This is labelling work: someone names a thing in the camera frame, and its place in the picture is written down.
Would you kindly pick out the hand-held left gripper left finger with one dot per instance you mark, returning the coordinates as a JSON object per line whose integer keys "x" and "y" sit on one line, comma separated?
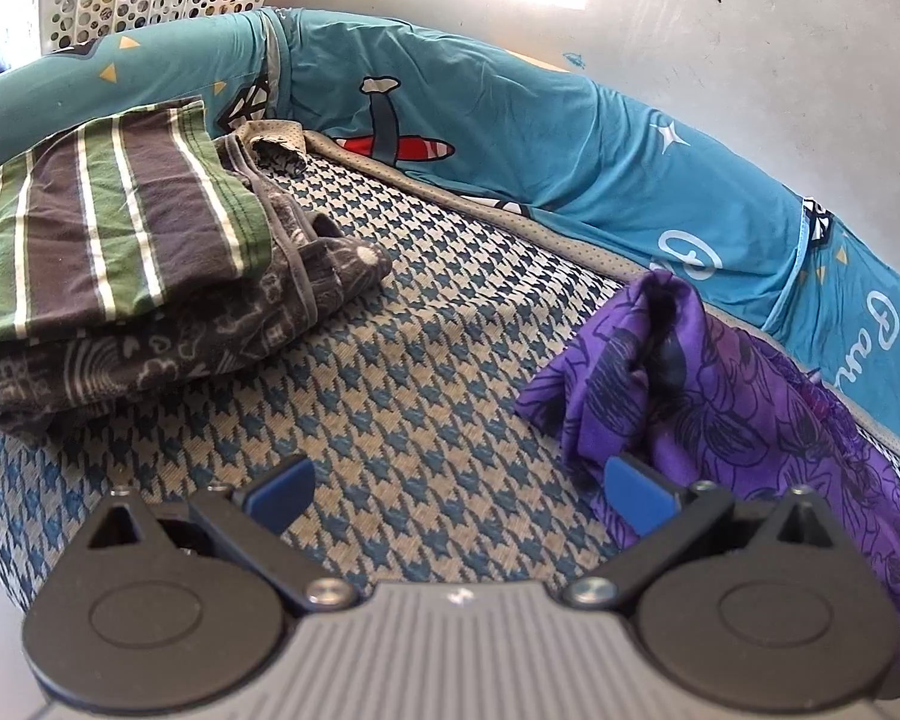
{"x": 285, "y": 491}

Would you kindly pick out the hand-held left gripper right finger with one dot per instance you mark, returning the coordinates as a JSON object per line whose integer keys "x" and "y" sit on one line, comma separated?
{"x": 637, "y": 495}

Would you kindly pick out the purple floral dress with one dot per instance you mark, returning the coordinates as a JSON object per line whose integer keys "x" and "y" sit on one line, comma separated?
{"x": 720, "y": 390}

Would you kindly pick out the dark grey patterned garment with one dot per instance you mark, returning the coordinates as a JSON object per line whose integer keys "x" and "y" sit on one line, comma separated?
{"x": 217, "y": 345}

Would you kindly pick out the green striped folded shirt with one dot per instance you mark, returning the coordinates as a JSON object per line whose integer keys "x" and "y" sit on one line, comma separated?
{"x": 120, "y": 225}

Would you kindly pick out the blue printed bedsheet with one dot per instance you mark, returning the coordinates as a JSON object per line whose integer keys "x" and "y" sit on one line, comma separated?
{"x": 532, "y": 135}

